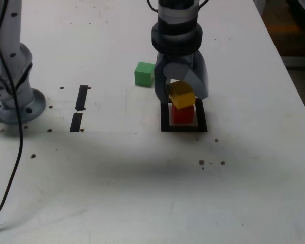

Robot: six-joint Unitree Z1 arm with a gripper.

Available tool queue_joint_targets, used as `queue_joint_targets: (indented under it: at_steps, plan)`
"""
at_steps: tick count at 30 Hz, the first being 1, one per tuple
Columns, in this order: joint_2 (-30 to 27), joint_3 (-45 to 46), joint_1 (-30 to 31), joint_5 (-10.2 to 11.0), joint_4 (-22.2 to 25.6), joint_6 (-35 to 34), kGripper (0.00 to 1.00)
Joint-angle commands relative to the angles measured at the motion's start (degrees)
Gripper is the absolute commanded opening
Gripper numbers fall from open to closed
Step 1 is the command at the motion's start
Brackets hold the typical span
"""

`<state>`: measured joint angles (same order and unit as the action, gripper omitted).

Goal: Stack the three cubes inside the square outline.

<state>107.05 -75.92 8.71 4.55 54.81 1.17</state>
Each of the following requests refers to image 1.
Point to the green cube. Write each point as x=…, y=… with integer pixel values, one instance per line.
x=143, y=76

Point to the black tape square outline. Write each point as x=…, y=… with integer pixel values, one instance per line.
x=165, y=119

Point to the black tape strip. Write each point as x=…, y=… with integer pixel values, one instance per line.
x=81, y=97

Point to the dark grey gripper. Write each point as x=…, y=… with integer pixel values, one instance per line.
x=179, y=59

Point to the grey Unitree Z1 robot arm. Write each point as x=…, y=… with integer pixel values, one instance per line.
x=14, y=30

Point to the red cube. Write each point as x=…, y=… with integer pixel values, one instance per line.
x=183, y=115

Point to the brown wooden shelf unit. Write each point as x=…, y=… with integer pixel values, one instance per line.
x=294, y=38

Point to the yellow cube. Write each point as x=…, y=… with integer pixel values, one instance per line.
x=181, y=96

